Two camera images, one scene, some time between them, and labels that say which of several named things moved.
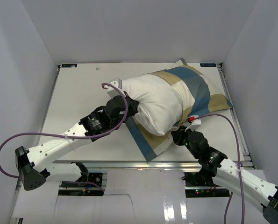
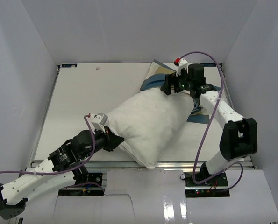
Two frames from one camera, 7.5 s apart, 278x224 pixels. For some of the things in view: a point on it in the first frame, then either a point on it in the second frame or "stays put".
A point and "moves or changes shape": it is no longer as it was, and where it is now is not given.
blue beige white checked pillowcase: (199, 96) -> (155, 77)
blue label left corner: (68, 65) stays put
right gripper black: (179, 135) -> (172, 79)
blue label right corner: (208, 65) stays put
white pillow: (160, 106) moves or changes shape
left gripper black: (132, 106) -> (112, 141)
